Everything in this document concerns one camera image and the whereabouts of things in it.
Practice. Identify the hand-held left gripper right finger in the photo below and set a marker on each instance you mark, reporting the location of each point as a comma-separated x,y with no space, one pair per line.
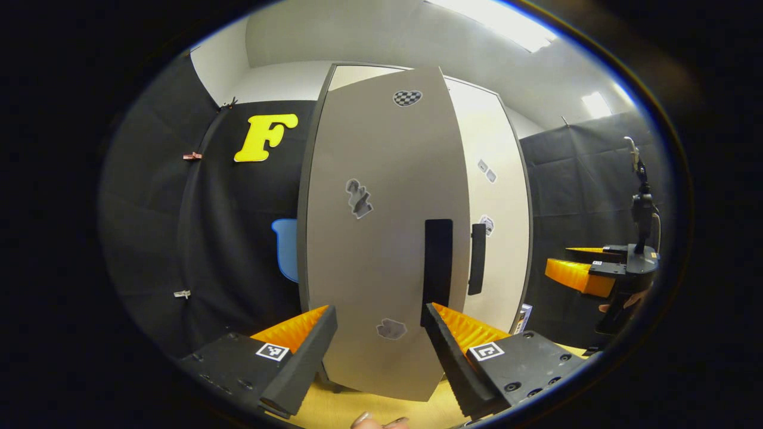
453,363

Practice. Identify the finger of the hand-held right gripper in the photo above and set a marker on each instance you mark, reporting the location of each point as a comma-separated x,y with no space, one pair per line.
581,279
602,254

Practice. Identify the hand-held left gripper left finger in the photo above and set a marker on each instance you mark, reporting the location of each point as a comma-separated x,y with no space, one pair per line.
298,363

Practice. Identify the cabinet door with cube sticker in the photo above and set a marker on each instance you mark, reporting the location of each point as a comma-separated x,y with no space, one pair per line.
506,208

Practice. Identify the cabinet door with checkered sticker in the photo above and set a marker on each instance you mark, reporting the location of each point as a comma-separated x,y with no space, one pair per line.
387,268

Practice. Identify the grey wooden cabinet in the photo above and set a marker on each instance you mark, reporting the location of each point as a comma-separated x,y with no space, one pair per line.
302,256

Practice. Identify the small white purple box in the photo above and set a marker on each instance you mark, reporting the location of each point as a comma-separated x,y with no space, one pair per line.
524,319

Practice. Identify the fluorescent ceiling light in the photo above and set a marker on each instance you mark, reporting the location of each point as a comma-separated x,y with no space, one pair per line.
501,21
596,104

